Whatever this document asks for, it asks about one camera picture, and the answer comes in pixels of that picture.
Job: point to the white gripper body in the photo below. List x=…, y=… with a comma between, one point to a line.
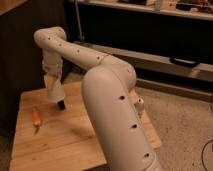
x=52, y=64

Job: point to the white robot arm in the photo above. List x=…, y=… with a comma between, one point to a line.
x=105, y=89

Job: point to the black eraser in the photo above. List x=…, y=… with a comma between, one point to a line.
x=61, y=105

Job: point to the orange carrot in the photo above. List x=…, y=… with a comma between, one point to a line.
x=37, y=120

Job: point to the metal pole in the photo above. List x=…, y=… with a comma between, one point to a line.
x=81, y=36

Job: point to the wooden table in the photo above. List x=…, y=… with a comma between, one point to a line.
x=65, y=141

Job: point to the small white bottle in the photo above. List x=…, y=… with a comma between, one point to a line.
x=139, y=105

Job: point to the cluttered shelf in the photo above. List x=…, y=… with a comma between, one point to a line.
x=142, y=8

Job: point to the grey case with black handle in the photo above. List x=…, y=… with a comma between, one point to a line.
x=156, y=63

